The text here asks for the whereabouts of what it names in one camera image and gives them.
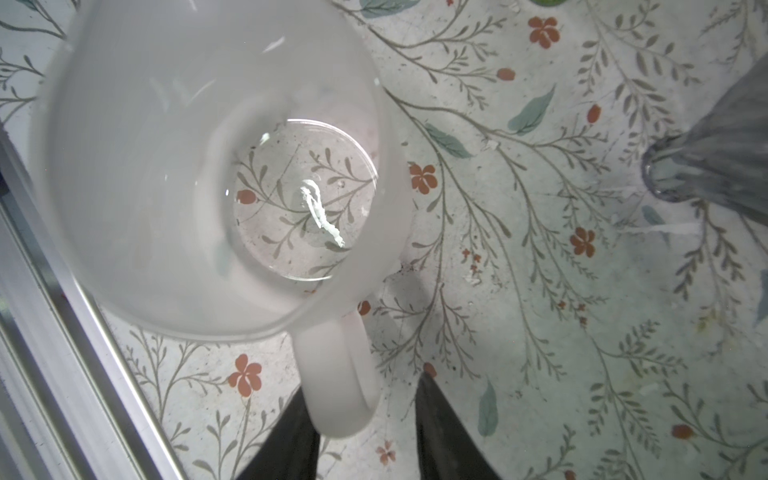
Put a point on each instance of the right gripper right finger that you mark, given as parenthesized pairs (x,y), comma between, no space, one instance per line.
(445,448)

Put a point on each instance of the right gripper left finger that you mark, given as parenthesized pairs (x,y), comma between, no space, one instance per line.
(291,450)

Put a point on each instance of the frosted white glass mug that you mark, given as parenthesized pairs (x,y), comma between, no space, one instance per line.
(227,170)

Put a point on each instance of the grey clear glass dripper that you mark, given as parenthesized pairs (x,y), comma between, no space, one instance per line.
(722,159)

